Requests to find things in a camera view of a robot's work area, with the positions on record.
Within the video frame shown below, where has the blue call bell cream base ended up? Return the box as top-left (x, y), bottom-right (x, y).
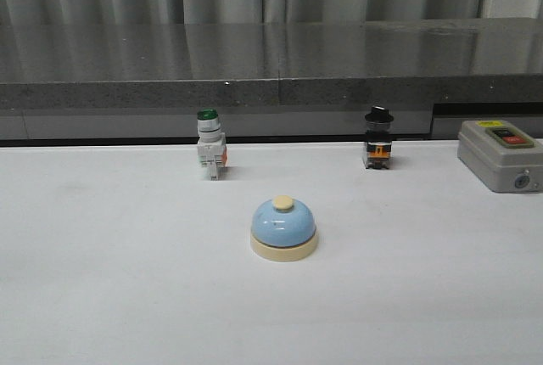
top-left (250, 195), bottom-right (319, 262)

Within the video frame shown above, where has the grey granite counter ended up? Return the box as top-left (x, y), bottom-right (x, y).
top-left (1, 18), bottom-right (542, 145)

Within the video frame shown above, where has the green indicator light switch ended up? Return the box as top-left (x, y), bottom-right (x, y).
top-left (197, 109), bottom-right (227, 180)

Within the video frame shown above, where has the black rotary selector switch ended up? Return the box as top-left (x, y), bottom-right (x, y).
top-left (362, 105), bottom-right (394, 169)

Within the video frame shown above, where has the grey on off switch box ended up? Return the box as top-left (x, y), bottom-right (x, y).
top-left (457, 120), bottom-right (542, 193)

